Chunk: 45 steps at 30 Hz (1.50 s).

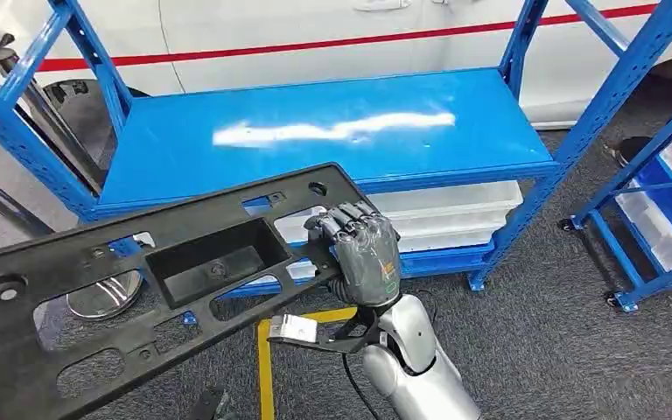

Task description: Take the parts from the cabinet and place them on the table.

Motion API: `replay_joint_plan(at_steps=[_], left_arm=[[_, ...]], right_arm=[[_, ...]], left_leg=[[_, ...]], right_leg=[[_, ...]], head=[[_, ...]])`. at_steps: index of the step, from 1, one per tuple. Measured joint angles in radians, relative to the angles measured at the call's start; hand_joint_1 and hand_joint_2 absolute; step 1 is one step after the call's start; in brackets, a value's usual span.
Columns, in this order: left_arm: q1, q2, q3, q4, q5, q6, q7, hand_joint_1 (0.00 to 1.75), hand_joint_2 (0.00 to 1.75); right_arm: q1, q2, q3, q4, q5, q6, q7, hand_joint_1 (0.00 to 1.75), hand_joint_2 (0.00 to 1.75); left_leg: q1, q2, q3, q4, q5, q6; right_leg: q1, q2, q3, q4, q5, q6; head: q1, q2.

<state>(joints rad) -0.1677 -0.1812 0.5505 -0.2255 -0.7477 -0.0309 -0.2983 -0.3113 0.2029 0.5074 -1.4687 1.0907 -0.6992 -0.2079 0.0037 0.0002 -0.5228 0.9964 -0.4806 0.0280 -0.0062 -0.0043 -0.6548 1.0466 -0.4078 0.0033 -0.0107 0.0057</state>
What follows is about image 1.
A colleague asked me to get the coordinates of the black cable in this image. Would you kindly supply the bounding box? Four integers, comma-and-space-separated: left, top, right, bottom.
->
341, 353, 383, 420

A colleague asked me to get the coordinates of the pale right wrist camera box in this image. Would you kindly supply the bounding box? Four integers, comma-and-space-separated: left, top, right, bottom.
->
269, 313, 319, 344

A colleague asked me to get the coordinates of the white car with red stripe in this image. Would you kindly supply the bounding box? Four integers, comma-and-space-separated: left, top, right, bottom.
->
0, 0, 672, 175

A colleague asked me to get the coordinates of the yellow floor tape square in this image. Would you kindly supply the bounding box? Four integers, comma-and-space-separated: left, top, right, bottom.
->
256, 307, 361, 420

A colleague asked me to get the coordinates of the large blue metal shelf rack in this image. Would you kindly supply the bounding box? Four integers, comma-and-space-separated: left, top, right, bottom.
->
0, 0, 672, 326

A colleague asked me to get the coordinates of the chrome stool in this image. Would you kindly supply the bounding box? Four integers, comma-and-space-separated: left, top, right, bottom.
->
66, 269, 144, 321

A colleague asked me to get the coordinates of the black plastic car panel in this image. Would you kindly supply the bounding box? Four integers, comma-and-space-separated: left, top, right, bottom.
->
0, 162, 382, 420

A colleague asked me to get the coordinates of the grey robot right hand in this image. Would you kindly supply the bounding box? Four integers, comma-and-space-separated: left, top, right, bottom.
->
305, 199, 402, 308

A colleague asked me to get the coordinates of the black camera bracket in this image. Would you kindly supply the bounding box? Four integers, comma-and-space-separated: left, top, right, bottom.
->
280, 305, 382, 356

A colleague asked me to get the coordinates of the small blue metal shelf rack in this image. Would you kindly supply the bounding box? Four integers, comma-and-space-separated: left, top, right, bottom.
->
558, 87, 672, 314

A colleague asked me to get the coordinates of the black robot foot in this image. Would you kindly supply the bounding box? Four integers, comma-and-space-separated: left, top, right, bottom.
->
184, 387, 228, 420

